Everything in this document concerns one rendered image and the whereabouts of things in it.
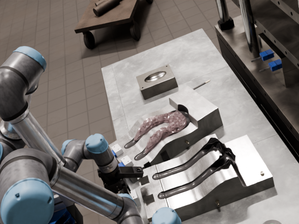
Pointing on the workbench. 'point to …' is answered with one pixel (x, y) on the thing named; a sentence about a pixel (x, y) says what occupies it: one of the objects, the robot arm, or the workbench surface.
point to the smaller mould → (156, 82)
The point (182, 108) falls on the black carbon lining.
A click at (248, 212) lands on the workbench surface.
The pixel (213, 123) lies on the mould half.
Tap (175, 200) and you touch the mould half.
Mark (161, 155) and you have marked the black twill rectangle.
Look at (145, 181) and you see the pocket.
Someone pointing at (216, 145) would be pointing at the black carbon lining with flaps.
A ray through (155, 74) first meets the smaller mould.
